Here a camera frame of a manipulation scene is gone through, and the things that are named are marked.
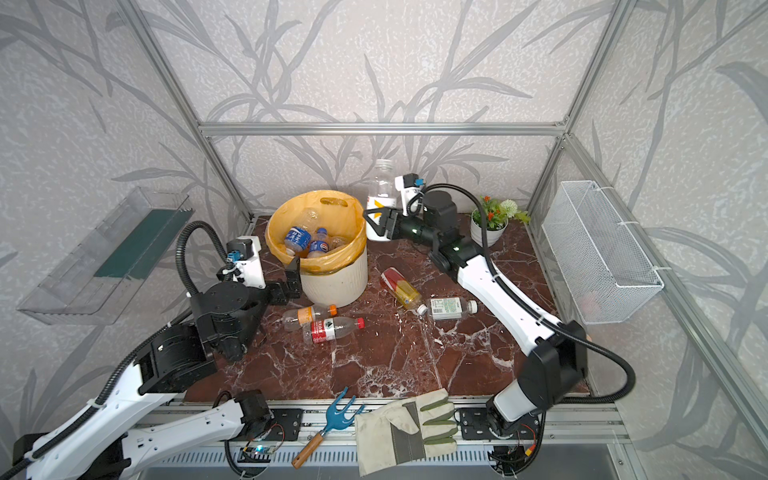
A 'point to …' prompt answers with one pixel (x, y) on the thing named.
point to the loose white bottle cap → (422, 309)
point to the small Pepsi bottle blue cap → (320, 246)
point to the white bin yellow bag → (341, 276)
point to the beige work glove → (406, 431)
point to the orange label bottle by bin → (293, 319)
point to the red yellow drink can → (393, 281)
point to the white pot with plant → (497, 215)
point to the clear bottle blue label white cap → (298, 238)
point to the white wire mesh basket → (606, 268)
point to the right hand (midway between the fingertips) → (373, 207)
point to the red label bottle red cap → (329, 329)
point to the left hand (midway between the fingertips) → (284, 251)
